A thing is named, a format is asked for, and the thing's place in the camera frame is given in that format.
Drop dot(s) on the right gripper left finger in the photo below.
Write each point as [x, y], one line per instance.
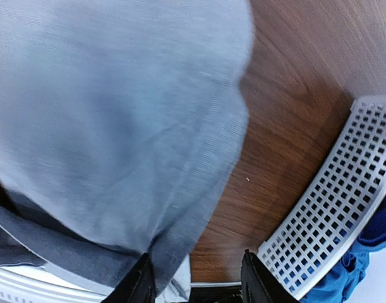
[138, 286]

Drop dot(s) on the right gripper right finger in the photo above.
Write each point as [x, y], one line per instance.
[258, 285]

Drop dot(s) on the grey polo shirt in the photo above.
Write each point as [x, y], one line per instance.
[120, 124]

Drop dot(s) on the white laundry basket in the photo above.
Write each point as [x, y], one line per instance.
[337, 205]

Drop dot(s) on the blue garment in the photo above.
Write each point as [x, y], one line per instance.
[339, 283]

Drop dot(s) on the front aluminium rail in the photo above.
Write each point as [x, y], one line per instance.
[35, 284]

